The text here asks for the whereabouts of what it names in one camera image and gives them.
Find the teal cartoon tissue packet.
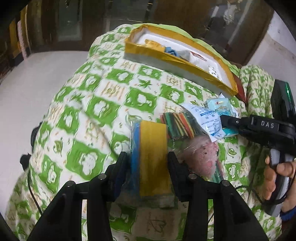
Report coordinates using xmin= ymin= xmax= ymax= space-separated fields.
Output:
xmin=205 ymin=98 xmax=240 ymax=137

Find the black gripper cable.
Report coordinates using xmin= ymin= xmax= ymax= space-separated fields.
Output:
xmin=206 ymin=183 xmax=285 ymax=230

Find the green printed blanket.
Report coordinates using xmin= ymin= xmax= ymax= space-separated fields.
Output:
xmin=5 ymin=22 xmax=285 ymax=241

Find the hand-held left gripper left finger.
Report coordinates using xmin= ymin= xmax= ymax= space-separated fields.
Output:
xmin=26 ymin=151 xmax=130 ymax=241

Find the pink plastic bag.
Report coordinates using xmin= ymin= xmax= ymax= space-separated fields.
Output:
xmin=172 ymin=136 xmax=226 ymax=186

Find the white red tissue pack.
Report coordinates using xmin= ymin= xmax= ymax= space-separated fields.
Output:
xmin=183 ymin=51 xmax=207 ymax=63

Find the bag of coloured strips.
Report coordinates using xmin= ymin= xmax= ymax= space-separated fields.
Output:
xmin=160 ymin=112 xmax=197 ymax=139

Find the person's right hand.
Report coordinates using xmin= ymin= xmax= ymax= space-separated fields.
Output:
xmin=264 ymin=155 xmax=296 ymax=212

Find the wooden glass door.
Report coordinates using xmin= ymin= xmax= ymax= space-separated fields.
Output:
xmin=28 ymin=0 xmax=273 ymax=65

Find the white desiccant packet blue print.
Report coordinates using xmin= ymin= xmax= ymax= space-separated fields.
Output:
xmin=180 ymin=103 xmax=226 ymax=142

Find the plain green sheet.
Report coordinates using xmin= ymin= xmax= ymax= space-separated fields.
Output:
xmin=129 ymin=23 xmax=208 ymax=44

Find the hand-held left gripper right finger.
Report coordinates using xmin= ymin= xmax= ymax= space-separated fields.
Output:
xmin=167 ymin=151 xmax=257 ymax=241

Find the clear bag with yellow card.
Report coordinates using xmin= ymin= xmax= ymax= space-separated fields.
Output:
xmin=126 ymin=112 xmax=178 ymax=209

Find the gold door frame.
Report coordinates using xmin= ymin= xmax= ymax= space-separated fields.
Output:
xmin=9 ymin=7 xmax=30 ymax=56

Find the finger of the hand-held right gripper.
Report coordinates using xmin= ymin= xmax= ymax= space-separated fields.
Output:
xmin=220 ymin=115 xmax=242 ymax=130

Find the yellow cracker packet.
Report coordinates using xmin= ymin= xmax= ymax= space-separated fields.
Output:
xmin=144 ymin=39 xmax=164 ymax=50

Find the white foam box gold tape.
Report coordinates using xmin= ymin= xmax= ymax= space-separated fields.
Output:
xmin=124 ymin=24 xmax=238 ymax=96

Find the black cable bundle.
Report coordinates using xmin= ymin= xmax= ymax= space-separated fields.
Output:
xmin=20 ymin=125 xmax=47 ymax=214

